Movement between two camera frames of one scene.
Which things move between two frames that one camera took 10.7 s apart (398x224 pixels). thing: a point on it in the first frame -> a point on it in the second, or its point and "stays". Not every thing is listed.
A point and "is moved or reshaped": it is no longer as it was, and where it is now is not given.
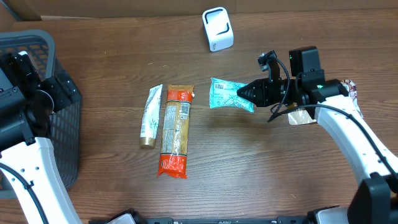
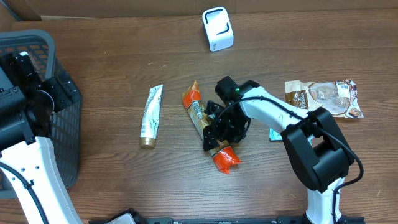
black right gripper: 263,98 -> 218,126
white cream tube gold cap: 150,117 stays
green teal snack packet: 223,93 is moved or reshaped
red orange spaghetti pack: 175,131 -> 224,156
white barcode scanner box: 219,28 stays
